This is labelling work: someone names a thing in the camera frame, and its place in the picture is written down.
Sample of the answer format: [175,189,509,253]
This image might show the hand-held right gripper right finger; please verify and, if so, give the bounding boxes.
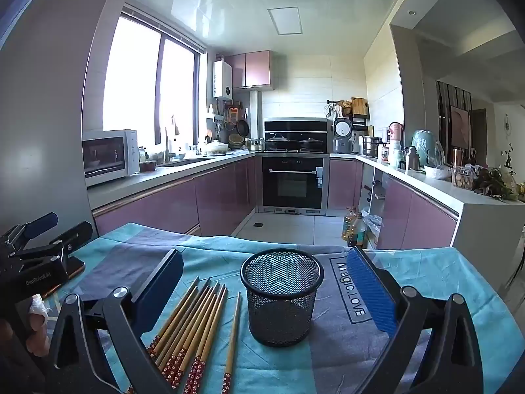
[346,246,485,394]

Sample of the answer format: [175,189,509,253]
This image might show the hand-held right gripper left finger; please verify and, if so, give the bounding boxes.
[49,248,185,394]

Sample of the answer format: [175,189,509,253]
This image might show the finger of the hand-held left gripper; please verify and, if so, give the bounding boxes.
[16,221,94,264]
[0,212,59,255]

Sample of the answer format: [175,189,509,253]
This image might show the bunch of bamboo chopsticks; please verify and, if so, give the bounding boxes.
[127,276,229,394]

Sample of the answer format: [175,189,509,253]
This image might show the red-ended bamboo chopstick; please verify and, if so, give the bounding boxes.
[221,291,242,394]

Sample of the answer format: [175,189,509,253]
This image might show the black mesh pen cup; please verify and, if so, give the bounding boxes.
[240,249,325,347]

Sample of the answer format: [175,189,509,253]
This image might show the person's left hand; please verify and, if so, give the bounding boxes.
[0,293,52,351]

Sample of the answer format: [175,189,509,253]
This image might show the dark cooking oil bottle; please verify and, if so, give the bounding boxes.
[350,212,368,249]

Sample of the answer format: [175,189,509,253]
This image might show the clear plastic bag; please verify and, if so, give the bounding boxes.
[363,213,384,251]

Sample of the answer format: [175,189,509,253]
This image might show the yellow cooking oil bottle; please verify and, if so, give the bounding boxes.
[342,207,357,241]

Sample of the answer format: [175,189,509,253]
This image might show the white toaster oven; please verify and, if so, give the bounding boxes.
[82,129,141,187]

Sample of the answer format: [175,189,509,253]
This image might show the pink kitchen base cabinets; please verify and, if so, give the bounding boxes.
[92,157,263,239]
[328,159,459,251]

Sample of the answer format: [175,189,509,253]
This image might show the teal and grey tablecloth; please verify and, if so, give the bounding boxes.
[41,222,519,394]

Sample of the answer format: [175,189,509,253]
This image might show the steel kitchen faucet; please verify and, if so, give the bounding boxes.
[164,127,177,164]

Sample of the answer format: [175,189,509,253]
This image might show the black built-in oven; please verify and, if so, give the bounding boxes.
[256,154,330,216]

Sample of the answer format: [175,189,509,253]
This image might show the steel thermos flask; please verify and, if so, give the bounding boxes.
[404,146,420,172]

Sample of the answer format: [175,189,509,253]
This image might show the white canister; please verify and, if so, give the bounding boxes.
[389,140,405,167]

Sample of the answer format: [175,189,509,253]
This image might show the stainless steel pot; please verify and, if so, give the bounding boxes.
[361,135,384,157]

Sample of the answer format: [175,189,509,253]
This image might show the clear plastic food box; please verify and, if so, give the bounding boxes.
[451,166,476,190]

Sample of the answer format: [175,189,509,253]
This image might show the teal countertop appliance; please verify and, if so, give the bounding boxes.
[411,130,444,169]

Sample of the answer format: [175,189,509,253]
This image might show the kitchen window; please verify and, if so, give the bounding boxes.
[102,6,206,146]

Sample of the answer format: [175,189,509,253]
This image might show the silver rice cooker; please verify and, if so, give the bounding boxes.
[332,117,354,154]

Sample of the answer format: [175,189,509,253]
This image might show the bunch of leafy plants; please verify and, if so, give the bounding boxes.
[472,166,519,202]

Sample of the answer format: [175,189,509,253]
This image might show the black range hood stove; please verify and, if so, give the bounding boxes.
[263,120,330,154]

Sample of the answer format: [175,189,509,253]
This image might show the framed brown painting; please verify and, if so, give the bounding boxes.
[450,106,472,148]

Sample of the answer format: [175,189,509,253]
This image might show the ceiling light panel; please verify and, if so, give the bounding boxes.
[267,7,304,35]

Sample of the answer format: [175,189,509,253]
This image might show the wall rack with cutting boards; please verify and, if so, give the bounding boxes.
[327,98,370,134]

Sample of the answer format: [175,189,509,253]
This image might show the white wall water heater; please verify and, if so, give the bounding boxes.
[212,59,234,100]

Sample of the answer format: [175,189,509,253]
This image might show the pink wall cabinets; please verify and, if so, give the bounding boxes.
[225,50,272,90]

